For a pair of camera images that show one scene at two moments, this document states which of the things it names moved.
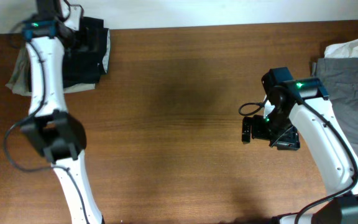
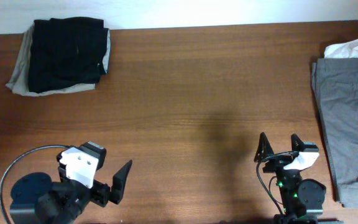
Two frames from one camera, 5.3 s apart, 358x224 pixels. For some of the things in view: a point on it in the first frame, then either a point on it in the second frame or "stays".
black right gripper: (260, 132) -> (278, 167)
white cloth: (355, 48) stays
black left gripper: (89, 45) -> (103, 191)
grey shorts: (351, 84) stays
